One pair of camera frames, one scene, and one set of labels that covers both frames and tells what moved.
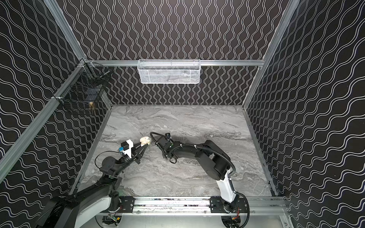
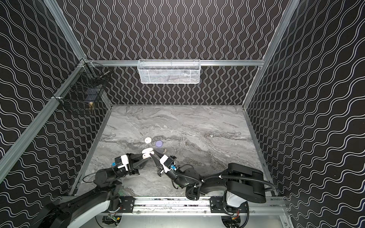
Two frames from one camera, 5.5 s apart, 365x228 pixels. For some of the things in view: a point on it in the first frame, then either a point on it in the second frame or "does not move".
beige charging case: x=144 y=140 → x=146 y=153
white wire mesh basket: x=168 y=71 does not move
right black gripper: x=161 y=141 → x=162 y=166
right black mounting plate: x=216 y=205 does not move
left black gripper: x=135 y=154 → x=132 y=163
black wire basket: x=86 y=86 does not move
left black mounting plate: x=127 y=203 does not move
